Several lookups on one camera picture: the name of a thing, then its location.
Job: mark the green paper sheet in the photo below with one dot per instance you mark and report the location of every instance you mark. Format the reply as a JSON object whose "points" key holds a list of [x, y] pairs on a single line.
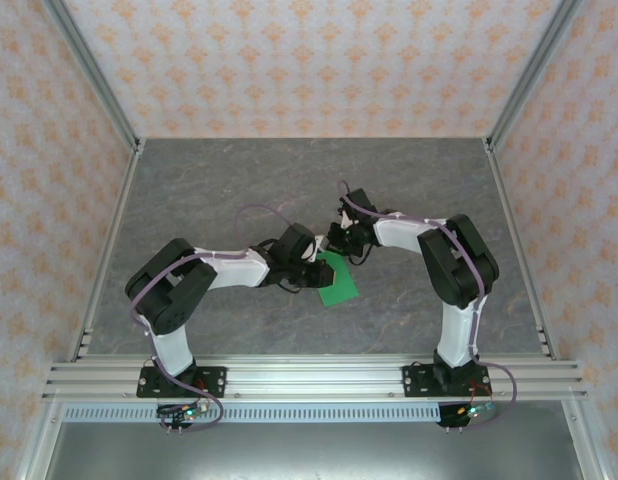
{"points": [[344, 290]]}

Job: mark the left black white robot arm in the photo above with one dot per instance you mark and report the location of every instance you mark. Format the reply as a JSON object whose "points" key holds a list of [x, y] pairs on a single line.
{"points": [[169, 295]]}

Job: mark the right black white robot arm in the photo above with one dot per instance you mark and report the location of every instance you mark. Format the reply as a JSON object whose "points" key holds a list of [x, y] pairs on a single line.
{"points": [[459, 270]]}

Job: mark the grey metal sheet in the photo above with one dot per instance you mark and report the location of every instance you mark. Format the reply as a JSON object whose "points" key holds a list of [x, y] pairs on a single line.
{"points": [[314, 455]]}

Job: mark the aluminium cross beam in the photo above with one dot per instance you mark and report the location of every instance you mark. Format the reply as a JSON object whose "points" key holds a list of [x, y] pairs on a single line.
{"points": [[314, 375]]}

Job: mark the left small circuit board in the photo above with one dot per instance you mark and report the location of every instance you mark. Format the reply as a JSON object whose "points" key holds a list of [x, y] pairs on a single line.
{"points": [[189, 412]]}

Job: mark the small circuit board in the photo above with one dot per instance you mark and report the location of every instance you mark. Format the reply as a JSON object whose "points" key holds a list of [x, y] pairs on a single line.
{"points": [[474, 411], [189, 412]]}

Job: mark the right small circuit board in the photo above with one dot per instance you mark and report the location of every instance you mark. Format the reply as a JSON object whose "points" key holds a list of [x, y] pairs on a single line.
{"points": [[474, 411]]}

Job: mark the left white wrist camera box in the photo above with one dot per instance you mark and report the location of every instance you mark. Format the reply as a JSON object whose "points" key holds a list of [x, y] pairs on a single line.
{"points": [[320, 247]]}

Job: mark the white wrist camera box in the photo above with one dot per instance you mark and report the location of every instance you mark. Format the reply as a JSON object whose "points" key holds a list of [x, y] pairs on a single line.
{"points": [[320, 247], [345, 220]]}

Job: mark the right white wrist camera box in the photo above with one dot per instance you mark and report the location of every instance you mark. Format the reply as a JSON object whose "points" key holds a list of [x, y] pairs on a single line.
{"points": [[345, 220]]}

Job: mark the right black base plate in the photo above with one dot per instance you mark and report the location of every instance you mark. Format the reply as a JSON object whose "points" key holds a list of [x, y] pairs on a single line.
{"points": [[414, 382]]}

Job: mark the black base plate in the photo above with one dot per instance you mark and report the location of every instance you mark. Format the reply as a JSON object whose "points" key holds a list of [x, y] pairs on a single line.
{"points": [[214, 382], [414, 382]]}

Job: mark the right aluminium side rail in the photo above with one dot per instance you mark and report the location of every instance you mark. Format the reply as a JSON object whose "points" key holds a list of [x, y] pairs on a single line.
{"points": [[504, 200]]}

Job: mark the aluminium side rail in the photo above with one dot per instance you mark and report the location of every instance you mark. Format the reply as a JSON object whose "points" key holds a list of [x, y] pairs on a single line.
{"points": [[504, 200], [123, 200]]}

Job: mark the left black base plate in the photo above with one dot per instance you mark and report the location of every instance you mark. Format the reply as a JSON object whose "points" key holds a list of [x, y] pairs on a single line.
{"points": [[214, 382]]}

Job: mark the left aluminium side rail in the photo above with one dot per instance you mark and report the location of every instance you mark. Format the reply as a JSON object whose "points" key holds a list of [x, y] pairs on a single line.
{"points": [[123, 200]]}

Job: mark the right aluminium corner post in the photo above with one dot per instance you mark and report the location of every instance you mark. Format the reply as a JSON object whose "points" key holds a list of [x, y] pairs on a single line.
{"points": [[530, 75]]}

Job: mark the aluminium corner post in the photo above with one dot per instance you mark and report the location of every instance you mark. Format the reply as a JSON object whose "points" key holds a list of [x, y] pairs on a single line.
{"points": [[530, 75], [95, 75]]}

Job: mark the left aluminium corner post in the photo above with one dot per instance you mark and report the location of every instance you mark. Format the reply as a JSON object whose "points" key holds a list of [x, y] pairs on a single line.
{"points": [[95, 75]]}

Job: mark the right aluminium frame leg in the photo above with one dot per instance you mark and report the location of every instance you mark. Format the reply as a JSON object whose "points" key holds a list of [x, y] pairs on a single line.
{"points": [[586, 440]]}

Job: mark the aluminium frame leg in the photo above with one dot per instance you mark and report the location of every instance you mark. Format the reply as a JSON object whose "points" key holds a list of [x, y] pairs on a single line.
{"points": [[586, 440], [37, 440]]}

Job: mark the left aluminium frame leg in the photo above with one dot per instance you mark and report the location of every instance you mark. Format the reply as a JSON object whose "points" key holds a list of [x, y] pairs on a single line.
{"points": [[37, 440]]}

